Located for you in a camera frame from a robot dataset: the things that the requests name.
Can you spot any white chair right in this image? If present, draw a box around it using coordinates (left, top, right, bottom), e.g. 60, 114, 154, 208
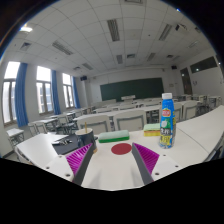
113, 110, 147, 131

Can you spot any white desk right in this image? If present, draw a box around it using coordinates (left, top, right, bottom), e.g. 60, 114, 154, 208
177, 105, 224, 161

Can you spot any blue curtain right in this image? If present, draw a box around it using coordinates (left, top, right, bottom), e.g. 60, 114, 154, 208
72, 77, 81, 109

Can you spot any blue drink bottle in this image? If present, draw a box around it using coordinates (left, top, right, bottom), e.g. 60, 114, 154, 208
159, 93, 176, 149

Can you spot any blue curtain middle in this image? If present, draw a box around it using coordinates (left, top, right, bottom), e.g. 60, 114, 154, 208
51, 70, 61, 115

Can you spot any blue curtain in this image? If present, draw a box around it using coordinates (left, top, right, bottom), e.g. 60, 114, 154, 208
51, 70, 61, 115
72, 77, 81, 109
15, 63, 28, 127

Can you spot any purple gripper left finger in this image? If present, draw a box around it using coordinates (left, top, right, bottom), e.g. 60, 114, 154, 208
66, 143, 93, 185

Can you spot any white chair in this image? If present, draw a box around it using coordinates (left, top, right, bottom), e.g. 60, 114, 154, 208
113, 110, 147, 131
77, 114, 111, 135

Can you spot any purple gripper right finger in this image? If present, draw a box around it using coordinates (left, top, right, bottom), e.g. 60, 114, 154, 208
132, 143, 159, 185

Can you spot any green chalkboard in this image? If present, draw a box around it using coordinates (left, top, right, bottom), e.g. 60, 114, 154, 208
100, 78, 164, 101

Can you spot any blue curtain left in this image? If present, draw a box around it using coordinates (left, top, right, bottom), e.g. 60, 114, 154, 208
15, 63, 28, 127

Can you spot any dark paper cup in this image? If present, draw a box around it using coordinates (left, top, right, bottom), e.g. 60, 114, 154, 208
75, 128, 97, 153

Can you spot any white chair left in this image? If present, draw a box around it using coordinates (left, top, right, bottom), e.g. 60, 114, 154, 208
77, 114, 111, 135

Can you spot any brown door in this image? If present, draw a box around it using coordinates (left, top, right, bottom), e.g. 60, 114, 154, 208
180, 68, 192, 95

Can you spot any white desk left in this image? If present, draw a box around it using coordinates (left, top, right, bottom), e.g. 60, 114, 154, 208
16, 133, 65, 168

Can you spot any white desk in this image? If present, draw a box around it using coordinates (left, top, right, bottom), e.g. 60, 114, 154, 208
16, 133, 65, 168
177, 105, 224, 161

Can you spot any red round sticker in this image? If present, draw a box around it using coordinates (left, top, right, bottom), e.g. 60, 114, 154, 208
111, 143, 132, 155

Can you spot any black item on desk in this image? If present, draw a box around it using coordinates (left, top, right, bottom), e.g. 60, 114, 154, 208
51, 139, 72, 145

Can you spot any yellow green sponge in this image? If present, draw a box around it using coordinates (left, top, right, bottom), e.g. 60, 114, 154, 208
143, 123, 160, 137

